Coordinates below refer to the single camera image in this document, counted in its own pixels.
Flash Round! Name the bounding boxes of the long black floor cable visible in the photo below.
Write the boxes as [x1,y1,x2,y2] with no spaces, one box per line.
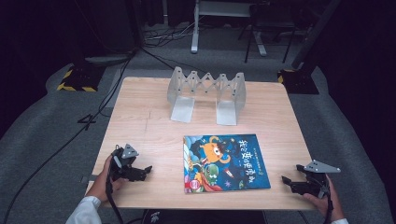
[0,46,138,224]

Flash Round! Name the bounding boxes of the person's right hand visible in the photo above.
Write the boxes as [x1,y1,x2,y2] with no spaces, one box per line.
[303,174,346,222]

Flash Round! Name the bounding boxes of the dark slanted stand pole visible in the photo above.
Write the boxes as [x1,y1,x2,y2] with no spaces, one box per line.
[290,0,342,71]

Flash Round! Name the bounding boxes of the person's left hand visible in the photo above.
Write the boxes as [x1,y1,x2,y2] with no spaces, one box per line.
[86,155,129,203]

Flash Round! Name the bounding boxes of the blue cartoon picture book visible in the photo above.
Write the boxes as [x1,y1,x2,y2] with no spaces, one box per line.
[182,133,272,194]

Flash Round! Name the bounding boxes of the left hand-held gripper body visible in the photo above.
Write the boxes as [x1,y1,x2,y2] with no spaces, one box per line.
[109,143,140,183]

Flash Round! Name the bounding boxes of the striped-edge black stand base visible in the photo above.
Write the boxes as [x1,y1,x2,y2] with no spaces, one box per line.
[277,68,320,95]
[56,63,106,93]

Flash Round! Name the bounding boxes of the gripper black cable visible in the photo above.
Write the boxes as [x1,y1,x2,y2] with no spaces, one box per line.
[105,161,125,224]
[321,183,334,224]

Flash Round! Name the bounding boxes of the person's dark clothing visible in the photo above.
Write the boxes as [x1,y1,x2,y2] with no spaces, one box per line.
[142,208,266,224]

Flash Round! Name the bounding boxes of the translucent expandable bookend rack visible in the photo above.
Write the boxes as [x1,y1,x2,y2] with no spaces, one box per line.
[166,65,248,127]

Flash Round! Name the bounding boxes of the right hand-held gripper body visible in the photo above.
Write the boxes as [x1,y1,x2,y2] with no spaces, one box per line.
[303,159,341,199]

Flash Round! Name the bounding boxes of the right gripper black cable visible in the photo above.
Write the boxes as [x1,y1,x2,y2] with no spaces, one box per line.
[321,183,334,224]

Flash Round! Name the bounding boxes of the bundle of floor cables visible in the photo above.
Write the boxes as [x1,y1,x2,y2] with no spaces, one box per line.
[143,21,200,49]

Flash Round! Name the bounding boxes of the black metal chair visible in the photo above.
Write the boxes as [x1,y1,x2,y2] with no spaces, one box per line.
[237,3,297,64]

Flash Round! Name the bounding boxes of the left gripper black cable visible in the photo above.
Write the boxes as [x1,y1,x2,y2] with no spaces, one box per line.
[105,161,125,224]

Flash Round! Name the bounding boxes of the white desk frame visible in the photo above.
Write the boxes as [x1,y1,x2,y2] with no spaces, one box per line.
[190,0,269,58]

